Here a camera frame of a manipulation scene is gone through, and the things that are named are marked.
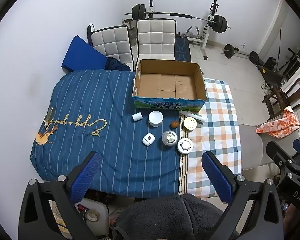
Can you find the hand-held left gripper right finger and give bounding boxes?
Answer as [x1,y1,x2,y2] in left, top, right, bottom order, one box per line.
[201,151,284,240]

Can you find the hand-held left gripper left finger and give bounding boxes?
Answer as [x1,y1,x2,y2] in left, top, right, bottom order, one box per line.
[18,151,103,240]

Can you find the white black round compact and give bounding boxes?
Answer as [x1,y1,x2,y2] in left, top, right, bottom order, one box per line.
[177,138,193,154]

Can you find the gold lid jar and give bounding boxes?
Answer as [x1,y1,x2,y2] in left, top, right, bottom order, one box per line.
[183,117,197,132]

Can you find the silver round container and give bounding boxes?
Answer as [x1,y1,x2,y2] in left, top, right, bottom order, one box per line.
[161,130,178,147]

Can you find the white teal tube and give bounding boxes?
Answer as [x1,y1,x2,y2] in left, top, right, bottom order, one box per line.
[180,110,206,124]

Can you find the white rounded case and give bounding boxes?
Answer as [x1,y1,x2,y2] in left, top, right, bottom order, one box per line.
[142,133,155,146]

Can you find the white round jar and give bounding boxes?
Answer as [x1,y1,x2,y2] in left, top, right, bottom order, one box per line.
[148,111,164,127]

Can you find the cardboard box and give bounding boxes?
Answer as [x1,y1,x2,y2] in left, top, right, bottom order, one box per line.
[132,59,207,113]

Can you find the orange floral cloth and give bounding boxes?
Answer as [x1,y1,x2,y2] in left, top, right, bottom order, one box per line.
[256,107,300,138]

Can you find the grey chair seat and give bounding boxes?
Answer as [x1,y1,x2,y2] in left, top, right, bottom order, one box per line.
[239,124,278,170]

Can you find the white plastic canister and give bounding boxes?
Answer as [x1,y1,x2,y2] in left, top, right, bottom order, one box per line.
[75,197,110,237]

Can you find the tape roll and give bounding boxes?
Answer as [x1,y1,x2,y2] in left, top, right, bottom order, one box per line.
[86,211,100,222]

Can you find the checked bed sheet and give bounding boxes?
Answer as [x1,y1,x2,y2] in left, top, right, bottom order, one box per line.
[179,77,242,198]

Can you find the blue striped blanket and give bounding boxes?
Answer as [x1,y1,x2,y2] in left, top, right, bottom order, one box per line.
[30,69,190,199]

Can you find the wooden chair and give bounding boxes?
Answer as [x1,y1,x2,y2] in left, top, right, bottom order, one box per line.
[262,78,300,120]

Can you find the dark fleece garment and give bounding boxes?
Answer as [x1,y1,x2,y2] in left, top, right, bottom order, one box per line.
[112,194,240,240]

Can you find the black bag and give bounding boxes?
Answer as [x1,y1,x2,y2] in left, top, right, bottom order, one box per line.
[264,57,277,70]

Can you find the dark blue cloth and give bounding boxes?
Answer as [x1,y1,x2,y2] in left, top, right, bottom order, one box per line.
[105,57,132,72]

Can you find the short barbell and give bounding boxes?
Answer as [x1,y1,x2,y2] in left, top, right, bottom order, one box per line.
[221,44,259,63]

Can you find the blue foam mat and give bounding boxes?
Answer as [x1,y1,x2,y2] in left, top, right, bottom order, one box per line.
[61,35,108,74]

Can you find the blue black weight bench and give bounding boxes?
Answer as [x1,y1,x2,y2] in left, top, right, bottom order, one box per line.
[174,35,192,62]

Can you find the white padded chair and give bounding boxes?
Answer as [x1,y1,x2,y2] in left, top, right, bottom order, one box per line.
[136,19,177,62]
[90,26,134,70]

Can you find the white barbell rack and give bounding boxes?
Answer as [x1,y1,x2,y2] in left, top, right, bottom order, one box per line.
[201,0,219,60]

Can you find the long barbell with plates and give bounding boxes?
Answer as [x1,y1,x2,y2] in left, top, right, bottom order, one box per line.
[124,4,232,33]

